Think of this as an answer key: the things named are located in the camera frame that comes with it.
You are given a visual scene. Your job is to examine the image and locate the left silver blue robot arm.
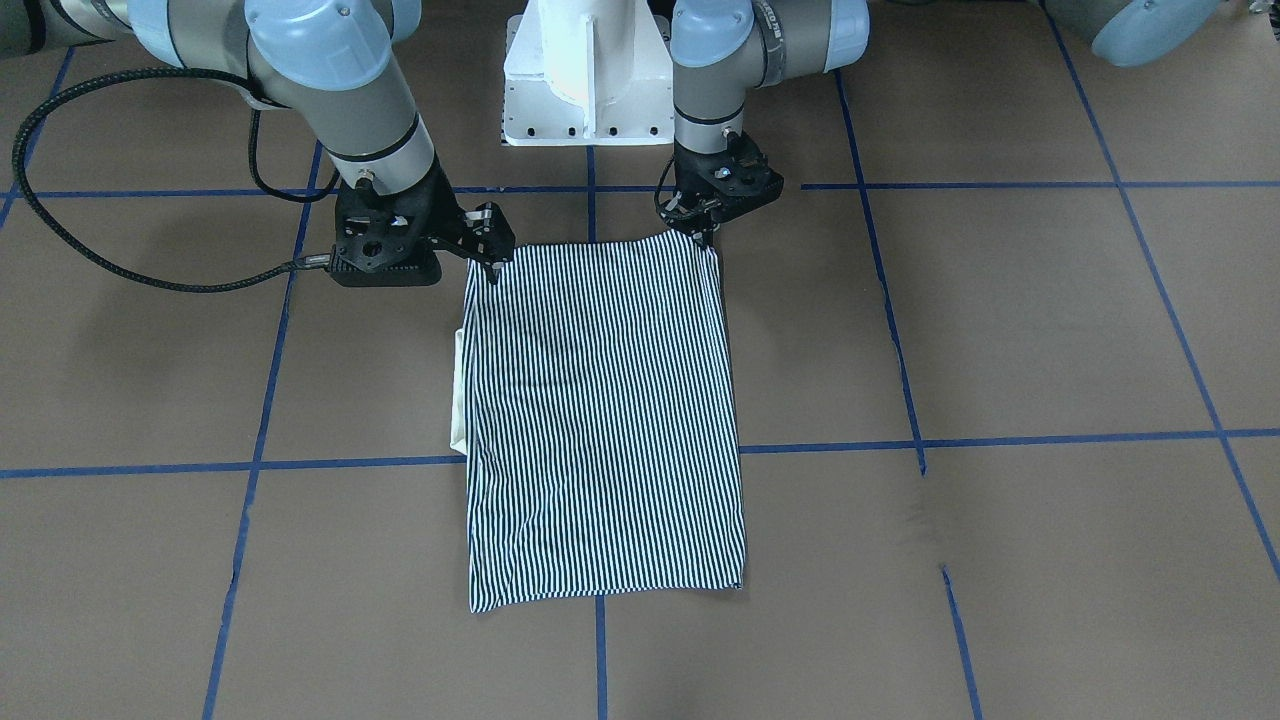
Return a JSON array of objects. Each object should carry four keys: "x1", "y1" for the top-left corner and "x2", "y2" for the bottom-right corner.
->
[{"x1": 654, "y1": 1, "x2": 1217, "y2": 247}]

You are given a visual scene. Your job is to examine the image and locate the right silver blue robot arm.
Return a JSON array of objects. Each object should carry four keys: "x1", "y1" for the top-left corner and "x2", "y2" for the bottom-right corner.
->
[{"x1": 3, "y1": 1, "x2": 515, "y2": 293}]

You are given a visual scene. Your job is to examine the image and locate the navy white striped polo shirt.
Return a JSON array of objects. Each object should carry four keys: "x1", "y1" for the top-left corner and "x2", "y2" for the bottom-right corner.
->
[{"x1": 451, "y1": 231, "x2": 748, "y2": 612}]

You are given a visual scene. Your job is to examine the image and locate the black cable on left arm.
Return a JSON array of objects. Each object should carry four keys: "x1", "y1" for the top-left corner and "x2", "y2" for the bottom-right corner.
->
[{"x1": 654, "y1": 160, "x2": 684, "y2": 225}]

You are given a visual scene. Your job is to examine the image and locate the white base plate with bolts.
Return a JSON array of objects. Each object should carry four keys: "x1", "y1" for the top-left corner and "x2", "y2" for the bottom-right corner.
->
[{"x1": 500, "y1": 1, "x2": 675, "y2": 147}]

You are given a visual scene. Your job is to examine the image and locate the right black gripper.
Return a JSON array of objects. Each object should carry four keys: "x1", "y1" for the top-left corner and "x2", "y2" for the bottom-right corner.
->
[{"x1": 328, "y1": 165, "x2": 516, "y2": 288}]

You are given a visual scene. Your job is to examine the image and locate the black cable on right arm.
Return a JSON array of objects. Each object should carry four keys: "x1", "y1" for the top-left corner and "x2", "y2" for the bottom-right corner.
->
[{"x1": 12, "y1": 65, "x2": 346, "y2": 293}]

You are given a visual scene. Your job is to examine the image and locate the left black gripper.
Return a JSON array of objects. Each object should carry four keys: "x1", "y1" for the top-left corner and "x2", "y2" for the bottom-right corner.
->
[{"x1": 655, "y1": 132, "x2": 785, "y2": 249}]

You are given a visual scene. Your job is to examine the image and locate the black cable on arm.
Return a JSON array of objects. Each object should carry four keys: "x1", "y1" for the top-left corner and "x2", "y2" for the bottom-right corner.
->
[
  {"x1": 12, "y1": 65, "x2": 346, "y2": 293},
  {"x1": 654, "y1": 160, "x2": 684, "y2": 225}
]

